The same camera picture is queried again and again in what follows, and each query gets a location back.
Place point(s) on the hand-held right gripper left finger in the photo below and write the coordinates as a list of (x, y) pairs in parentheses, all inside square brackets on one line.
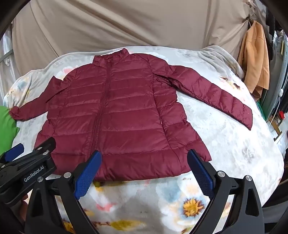
[(86, 174)]

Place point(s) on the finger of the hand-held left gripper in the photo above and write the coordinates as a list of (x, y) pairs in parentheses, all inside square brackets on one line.
[(43, 148), (14, 151)]

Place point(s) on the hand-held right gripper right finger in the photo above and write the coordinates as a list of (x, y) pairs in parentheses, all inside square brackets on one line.
[(200, 174)]

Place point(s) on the maroon puffer jacket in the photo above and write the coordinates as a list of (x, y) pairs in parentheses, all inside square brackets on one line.
[(126, 112)]

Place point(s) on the dark hanging clothes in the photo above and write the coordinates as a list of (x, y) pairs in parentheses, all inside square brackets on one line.
[(273, 20)]

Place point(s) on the person's left hand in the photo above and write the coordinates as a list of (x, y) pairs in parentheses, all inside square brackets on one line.
[(23, 203)]

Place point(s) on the green cloth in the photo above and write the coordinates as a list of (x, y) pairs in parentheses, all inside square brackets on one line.
[(6, 128)]

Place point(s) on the floral fleece blanket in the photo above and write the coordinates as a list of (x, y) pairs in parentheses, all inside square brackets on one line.
[(225, 139)]

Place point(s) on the small red object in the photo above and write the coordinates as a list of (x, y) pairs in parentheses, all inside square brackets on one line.
[(281, 115)]

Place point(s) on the orange hanging garment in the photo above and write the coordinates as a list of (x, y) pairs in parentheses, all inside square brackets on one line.
[(256, 56)]

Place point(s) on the beige curtain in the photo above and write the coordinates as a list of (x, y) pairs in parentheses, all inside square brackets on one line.
[(112, 27)]

